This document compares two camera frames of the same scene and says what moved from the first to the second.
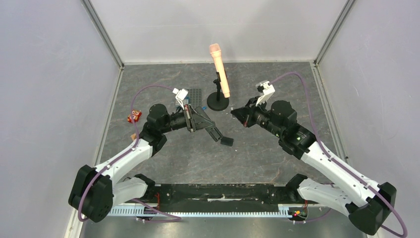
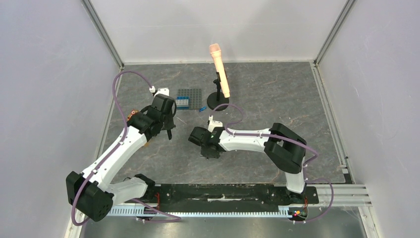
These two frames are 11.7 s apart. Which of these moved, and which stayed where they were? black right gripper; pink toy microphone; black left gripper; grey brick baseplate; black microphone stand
Moved: black left gripper; black right gripper
Stayed: black microphone stand; grey brick baseplate; pink toy microphone
